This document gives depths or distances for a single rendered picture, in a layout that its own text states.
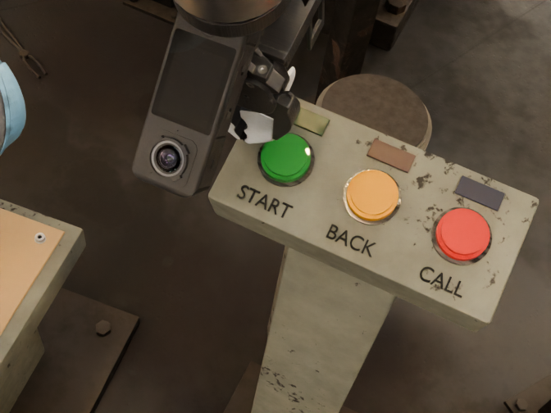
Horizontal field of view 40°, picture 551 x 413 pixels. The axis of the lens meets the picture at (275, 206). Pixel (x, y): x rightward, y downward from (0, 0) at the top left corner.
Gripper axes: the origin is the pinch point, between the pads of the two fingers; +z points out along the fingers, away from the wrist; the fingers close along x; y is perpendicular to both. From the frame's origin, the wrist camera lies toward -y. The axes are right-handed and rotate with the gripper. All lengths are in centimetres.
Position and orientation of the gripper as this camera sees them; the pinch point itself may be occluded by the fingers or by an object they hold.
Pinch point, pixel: (245, 138)
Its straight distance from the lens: 61.0
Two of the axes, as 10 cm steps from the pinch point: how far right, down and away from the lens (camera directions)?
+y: 4.3, -8.7, 2.4
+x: -9.0, -4.0, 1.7
